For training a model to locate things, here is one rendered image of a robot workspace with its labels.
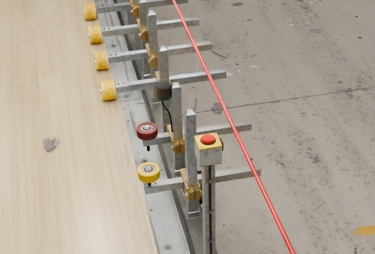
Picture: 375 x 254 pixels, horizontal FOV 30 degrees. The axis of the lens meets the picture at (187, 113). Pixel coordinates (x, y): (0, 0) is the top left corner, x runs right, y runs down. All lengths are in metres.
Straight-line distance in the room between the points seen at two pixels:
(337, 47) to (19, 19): 2.44
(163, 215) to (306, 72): 2.32
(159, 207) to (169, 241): 0.19
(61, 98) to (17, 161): 0.43
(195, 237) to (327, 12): 3.41
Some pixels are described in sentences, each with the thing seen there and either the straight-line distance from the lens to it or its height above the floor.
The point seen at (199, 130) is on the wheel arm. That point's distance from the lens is 2.75.
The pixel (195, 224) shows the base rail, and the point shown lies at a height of 0.70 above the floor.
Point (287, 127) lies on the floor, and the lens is 4.27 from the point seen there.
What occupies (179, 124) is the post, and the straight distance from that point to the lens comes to 2.65.
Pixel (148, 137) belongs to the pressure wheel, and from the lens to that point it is 2.67.
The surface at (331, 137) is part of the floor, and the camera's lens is 4.21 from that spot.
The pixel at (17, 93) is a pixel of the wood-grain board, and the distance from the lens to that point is 3.01.
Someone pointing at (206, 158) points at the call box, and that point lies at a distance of 2.08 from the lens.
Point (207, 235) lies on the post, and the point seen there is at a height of 0.85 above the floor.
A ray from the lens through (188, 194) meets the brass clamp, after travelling 2.49.
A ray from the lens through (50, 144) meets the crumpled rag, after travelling 2.66.
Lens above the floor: 2.47
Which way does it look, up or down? 34 degrees down
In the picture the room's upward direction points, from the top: 2 degrees counter-clockwise
